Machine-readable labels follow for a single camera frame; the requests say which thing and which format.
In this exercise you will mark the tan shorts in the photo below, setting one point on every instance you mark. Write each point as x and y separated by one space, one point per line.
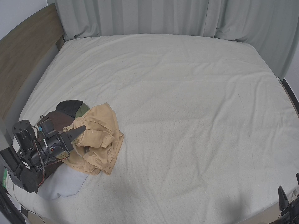
100 125

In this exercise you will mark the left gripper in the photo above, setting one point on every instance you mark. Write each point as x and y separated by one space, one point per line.
53 146

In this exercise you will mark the black garment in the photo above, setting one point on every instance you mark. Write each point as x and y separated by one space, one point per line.
69 107

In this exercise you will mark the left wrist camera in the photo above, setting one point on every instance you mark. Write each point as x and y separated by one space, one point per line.
49 126

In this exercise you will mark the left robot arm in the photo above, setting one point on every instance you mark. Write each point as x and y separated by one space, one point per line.
23 134

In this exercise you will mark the white garment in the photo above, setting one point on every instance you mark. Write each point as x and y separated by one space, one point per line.
63 185

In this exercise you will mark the pale green curtain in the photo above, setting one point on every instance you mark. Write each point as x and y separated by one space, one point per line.
257 13
128 8

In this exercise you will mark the brown garment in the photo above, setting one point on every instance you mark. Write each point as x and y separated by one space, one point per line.
60 121

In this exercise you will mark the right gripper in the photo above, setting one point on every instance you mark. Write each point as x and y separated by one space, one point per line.
292 212

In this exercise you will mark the bed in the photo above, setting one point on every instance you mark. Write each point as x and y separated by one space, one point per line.
175 113

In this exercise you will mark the olive green garment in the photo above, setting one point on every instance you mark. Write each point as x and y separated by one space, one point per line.
82 111

